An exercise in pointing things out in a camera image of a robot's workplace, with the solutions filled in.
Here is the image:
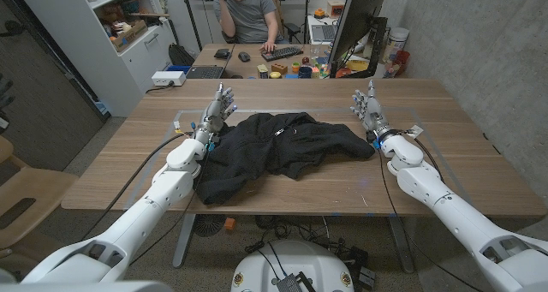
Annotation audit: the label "wooden box with orange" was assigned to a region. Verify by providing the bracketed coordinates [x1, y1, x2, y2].
[325, 0, 347, 19]

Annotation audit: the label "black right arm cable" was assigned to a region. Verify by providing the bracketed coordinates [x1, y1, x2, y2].
[378, 148, 487, 292]

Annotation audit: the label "cardboard box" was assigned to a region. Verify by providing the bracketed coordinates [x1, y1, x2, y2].
[111, 19, 149, 53]

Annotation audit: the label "white canister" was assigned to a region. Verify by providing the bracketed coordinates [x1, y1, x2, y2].
[382, 27, 411, 64]

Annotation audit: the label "yellow bowl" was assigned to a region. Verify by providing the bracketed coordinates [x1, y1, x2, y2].
[345, 59, 371, 73]

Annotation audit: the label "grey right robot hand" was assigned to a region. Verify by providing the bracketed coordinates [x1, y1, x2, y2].
[349, 79, 393, 141]

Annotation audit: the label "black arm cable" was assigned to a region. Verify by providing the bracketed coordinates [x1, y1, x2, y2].
[80, 131, 192, 242]
[378, 148, 487, 292]

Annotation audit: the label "black keyboard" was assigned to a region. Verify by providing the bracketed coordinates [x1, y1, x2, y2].
[260, 45, 305, 63]

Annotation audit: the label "grey laptop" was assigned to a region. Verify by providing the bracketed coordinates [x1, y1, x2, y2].
[309, 23, 340, 44]

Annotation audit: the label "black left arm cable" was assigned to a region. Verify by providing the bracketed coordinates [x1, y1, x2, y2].
[80, 131, 192, 242]

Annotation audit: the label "tan office chair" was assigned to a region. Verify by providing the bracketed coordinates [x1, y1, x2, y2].
[261, 0, 302, 45]

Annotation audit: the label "white power box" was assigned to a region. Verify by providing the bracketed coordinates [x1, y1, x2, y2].
[151, 70, 188, 87]

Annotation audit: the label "black hoodie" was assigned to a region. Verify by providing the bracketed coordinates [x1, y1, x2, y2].
[194, 110, 377, 206]

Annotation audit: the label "person in grey t-shirt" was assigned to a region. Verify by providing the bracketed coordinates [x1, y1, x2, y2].
[212, 0, 289, 54]

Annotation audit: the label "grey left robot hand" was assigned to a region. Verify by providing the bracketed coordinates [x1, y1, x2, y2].
[194, 82, 238, 146]

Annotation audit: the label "black computer monitor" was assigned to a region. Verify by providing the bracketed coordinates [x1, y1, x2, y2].
[327, 0, 390, 79]

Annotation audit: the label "grey metal table leg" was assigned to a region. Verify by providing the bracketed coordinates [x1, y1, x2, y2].
[386, 216, 416, 275]
[171, 213, 198, 270]

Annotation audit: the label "small black electronics module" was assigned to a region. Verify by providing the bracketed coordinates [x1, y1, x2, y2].
[276, 271, 319, 292]

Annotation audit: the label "black backpack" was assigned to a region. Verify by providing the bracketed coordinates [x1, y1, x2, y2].
[168, 43, 197, 68]

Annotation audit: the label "red cup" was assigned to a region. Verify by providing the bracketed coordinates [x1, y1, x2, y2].
[392, 50, 411, 76]

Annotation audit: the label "round black fan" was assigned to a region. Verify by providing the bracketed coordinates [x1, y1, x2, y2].
[192, 213, 227, 238]

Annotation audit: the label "tangled black floor cables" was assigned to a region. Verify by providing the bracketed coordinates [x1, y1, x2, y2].
[243, 214, 370, 278]

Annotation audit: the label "white shelf cabinet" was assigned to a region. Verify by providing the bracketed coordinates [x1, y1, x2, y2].
[12, 0, 179, 117]

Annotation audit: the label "light wooden chair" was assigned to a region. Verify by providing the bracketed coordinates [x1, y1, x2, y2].
[0, 135, 80, 259]

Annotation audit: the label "black laptop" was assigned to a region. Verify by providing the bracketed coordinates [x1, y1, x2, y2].
[185, 65, 225, 80]

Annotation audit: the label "white robot torso base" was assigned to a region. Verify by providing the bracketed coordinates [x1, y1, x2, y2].
[230, 239, 355, 292]

